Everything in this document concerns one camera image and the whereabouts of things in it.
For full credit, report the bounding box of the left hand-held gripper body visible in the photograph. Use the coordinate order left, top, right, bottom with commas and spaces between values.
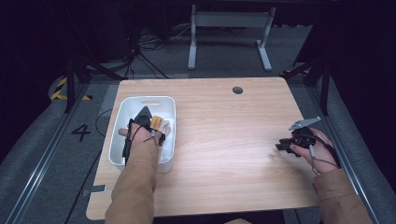
134, 105, 154, 129

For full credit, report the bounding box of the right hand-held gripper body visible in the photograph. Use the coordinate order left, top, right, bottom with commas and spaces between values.
288, 116, 322, 148

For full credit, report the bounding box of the white plastic storage basket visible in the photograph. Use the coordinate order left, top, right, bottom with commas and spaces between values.
107, 95, 177, 175

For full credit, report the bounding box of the person's left hand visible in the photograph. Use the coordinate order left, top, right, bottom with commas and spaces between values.
118, 122, 164, 149

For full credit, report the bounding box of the person's right hand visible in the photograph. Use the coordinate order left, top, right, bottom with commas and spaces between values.
289, 127, 340, 175

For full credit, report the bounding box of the black metal stand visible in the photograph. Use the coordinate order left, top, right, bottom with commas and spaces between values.
279, 57, 332, 117

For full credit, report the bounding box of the black tripod stand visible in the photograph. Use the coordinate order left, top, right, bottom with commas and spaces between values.
64, 52, 126, 114

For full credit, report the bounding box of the grey right gripper lanyard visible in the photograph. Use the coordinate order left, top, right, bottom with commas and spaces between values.
308, 144, 339, 175

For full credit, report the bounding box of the grey gripper lanyard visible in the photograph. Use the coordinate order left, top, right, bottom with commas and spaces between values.
143, 128, 159, 146
308, 144, 339, 175

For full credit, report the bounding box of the grey left gripper lanyard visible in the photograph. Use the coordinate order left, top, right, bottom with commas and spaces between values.
143, 128, 159, 146

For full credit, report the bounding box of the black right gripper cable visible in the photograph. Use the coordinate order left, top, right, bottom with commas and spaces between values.
307, 133, 342, 170

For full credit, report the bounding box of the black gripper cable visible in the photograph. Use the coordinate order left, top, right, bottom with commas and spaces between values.
121, 120, 142, 166
307, 133, 342, 170

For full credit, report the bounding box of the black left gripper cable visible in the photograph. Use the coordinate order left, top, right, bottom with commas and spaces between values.
121, 120, 142, 166

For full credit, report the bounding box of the bundle of floor cables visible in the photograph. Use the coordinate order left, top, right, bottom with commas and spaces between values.
124, 24, 194, 79

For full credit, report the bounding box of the black floor cable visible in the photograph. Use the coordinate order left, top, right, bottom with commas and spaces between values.
64, 107, 114, 224

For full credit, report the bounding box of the grey metal table bracket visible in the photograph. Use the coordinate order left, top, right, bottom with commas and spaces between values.
80, 184, 107, 198

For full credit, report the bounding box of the grey metal table frame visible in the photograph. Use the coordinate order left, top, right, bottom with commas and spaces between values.
187, 4, 276, 73

